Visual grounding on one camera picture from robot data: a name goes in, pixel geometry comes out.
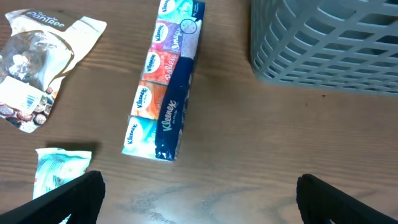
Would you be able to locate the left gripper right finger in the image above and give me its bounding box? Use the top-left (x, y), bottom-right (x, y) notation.
top-left (296, 174), bottom-right (397, 224)

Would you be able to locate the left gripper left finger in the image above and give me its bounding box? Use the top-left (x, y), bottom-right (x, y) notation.
top-left (1, 170), bottom-right (105, 223)

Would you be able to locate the small white-green sachet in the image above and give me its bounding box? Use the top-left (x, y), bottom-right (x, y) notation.
top-left (32, 147), bottom-right (93, 224)

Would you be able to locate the Kleenex tissue multipack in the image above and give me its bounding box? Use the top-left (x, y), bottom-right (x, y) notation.
top-left (122, 0), bottom-right (205, 161)

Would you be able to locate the Pantree cookie pouch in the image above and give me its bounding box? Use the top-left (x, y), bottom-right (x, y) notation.
top-left (1, 9), bottom-right (107, 133)

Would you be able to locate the grey plastic mesh basket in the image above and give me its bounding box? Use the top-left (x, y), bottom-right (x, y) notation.
top-left (250, 0), bottom-right (397, 96)

